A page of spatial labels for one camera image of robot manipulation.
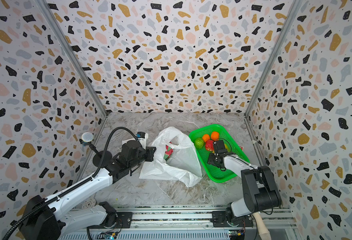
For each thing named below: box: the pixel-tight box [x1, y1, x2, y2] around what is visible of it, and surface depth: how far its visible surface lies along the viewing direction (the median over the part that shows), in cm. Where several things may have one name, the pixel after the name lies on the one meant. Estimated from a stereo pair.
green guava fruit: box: [194, 137, 204, 149], surface depth 99 cm
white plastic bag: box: [139, 126, 203, 188], surface depth 88 cm
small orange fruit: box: [202, 134, 210, 143], surface depth 102 cm
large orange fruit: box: [211, 131, 220, 142], surface depth 103 cm
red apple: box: [205, 139, 214, 152], surface depth 99 cm
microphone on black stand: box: [79, 132, 112, 167], surface depth 91 cm
